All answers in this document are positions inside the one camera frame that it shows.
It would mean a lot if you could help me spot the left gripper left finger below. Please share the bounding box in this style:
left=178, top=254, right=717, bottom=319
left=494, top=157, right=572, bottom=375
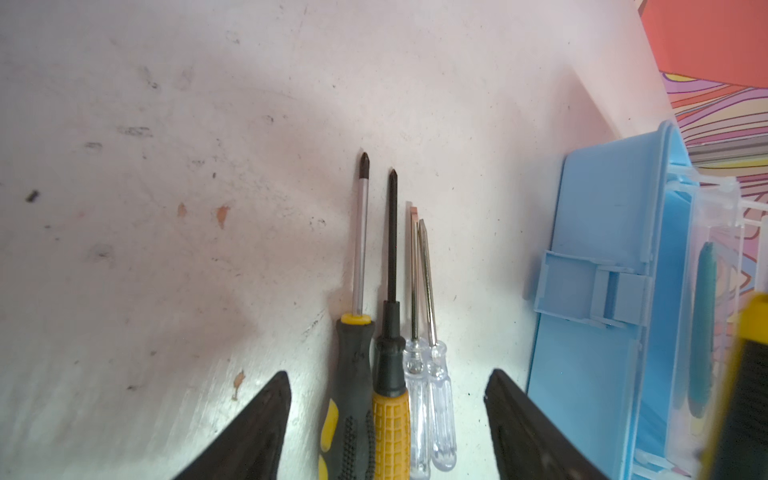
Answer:
left=177, top=371, right=291, bottom=479

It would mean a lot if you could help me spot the orange handled screwdriver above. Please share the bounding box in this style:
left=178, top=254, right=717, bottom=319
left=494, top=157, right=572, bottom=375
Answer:
left=373, top=170, right=411, bottom=479

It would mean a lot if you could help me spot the yellow black utility knife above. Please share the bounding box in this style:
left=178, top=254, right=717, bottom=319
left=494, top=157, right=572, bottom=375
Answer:
left=698, top=293, right=767, bottom=480

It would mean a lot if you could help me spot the teal utility knife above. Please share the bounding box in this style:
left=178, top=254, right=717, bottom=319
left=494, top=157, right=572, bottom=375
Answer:
left=688, top=242, right=717, bottom=418

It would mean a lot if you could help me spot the blue plastic tool box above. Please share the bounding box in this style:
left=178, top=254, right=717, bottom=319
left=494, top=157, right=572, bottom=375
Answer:
left=527, top=121, right=691, bottom=479

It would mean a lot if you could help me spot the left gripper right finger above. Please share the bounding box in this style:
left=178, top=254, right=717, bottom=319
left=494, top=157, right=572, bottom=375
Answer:
left=484, top=369, right=607, bottom=480

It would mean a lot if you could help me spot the black yellow screwdriver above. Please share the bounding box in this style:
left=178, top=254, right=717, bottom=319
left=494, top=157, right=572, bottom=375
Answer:
left=317, top=153, right=376, bottom=479

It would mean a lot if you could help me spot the clear handled screwdriver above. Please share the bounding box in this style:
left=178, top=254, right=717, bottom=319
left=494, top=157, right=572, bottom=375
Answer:
left=417, top=219, right=457, bottom=472
left=403, top=205, right=431, bottom=479

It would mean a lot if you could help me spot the clear tool box lid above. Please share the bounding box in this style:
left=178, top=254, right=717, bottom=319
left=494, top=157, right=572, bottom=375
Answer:
left=628, top=166, right=767, bottom=479

